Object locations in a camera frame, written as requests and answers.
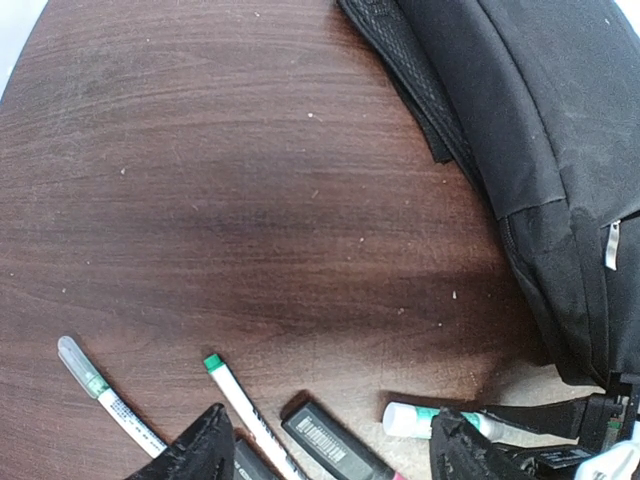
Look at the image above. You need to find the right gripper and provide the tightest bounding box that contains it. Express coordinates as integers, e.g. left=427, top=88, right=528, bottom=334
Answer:
left=482, top=374, right=639, bottom=479

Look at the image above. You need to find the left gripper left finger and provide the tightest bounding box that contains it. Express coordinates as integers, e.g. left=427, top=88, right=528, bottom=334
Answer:
left=128, top=403, right=235, bottom=480

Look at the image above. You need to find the green white glue stick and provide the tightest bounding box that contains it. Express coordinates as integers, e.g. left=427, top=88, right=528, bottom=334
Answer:
left=382, top=401, right=531, bottom=444

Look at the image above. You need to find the black pink highlighter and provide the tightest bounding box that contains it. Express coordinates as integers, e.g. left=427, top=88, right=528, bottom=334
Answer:
left=281, top=400, right=403, bottom=480

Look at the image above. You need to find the green tipped white marker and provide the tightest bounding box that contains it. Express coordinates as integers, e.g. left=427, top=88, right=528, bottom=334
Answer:
left=57, top=336, right=168, bottom=459

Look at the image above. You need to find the black blue highlighter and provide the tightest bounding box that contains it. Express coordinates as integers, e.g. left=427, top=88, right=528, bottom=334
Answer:
left=233, top=437, right=279, bottom=480

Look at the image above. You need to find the blue tipped white marker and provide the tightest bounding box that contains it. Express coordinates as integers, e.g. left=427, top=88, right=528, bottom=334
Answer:
left=203, top=354, right=308, bottom=480

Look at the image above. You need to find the black student backpack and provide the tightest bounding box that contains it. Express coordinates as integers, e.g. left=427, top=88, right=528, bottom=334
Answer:
left=342, top=1, right=639, bottom=388

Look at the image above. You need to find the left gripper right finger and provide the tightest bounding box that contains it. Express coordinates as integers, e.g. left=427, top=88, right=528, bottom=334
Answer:
left=429, top=408, right=532, bottom=480

